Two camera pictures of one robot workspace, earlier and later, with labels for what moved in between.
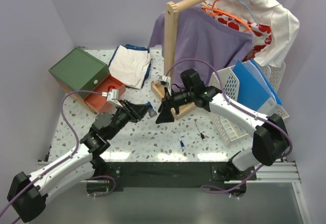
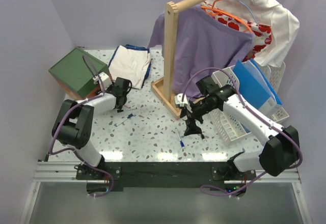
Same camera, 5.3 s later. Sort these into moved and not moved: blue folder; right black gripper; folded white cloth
Moved: right black gripper
Not moved: blue folder; folded white cloth
